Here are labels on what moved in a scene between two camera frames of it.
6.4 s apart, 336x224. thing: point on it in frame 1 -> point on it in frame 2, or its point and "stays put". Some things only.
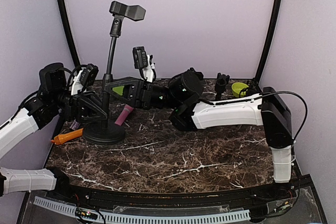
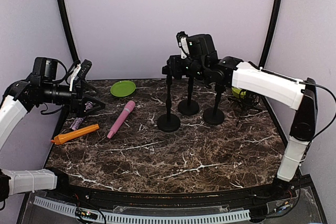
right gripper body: [144, 99] -> [195, 68]
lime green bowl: [237, 87] stays put
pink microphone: [125, 113] stays put
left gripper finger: [91, 112] -> [97, 104]
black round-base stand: [107, 131] -> [169, 123]
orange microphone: [59, 138] stays put
